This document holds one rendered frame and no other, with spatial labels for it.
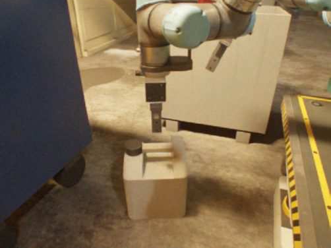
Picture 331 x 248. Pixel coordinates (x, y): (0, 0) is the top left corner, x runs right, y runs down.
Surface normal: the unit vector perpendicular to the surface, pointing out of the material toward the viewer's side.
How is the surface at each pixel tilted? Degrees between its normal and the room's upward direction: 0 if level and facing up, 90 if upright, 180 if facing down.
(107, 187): 0
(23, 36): 90
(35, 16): 90
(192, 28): 90
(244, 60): 90
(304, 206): 0
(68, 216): 0
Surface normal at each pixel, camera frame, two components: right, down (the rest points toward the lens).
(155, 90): 0.04, 0.49
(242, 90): -0.31, 0.47
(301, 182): 0.00, -0.87
